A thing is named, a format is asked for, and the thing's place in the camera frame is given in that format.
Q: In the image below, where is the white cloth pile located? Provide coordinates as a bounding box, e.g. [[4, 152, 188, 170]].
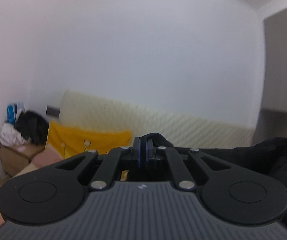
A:
[[0, 122, 30, 147]]

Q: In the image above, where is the black puffer jacket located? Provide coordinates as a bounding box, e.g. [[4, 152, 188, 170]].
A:
[[141, 132, 287, 189]]

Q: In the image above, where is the cardboard box nightstand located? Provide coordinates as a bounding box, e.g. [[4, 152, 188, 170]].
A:
[[0, 144, 45, 186]]

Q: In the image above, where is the grey wall cabinet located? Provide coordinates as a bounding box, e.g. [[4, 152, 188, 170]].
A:
[[261, 9, 287, 113]]

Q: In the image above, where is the dark wall switch left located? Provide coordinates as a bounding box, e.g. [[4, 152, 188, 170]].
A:
[[46, 105, 60, 118]]

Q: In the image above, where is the plaid patchwork duvet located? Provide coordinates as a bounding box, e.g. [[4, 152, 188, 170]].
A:
[[0, 143, 67, 237]]

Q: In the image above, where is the blue white bag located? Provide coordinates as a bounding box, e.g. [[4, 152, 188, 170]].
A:
[[6, 101, 25, 125]]

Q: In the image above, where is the yellow crown pillow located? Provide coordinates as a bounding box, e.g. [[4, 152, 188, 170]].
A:
[[46, 121, 132, 159]]

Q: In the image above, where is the cream quilted headboard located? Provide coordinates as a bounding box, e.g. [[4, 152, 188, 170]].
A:
[[59, 90, 255, 148]]

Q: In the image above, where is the black clothes pile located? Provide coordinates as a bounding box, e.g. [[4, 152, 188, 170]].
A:
[[15, 111, 49, 145]]

